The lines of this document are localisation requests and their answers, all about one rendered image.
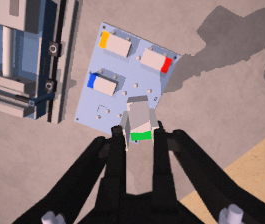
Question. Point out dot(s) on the beige block with yellow end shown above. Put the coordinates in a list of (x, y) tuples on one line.
[(115, 44)]

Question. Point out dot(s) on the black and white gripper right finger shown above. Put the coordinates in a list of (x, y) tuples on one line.
[(227, 202)]

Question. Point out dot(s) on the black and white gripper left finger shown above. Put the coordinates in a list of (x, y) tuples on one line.
[(65, 200)]

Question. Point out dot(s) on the white block with red end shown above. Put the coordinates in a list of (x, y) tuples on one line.
[(155, 60)]

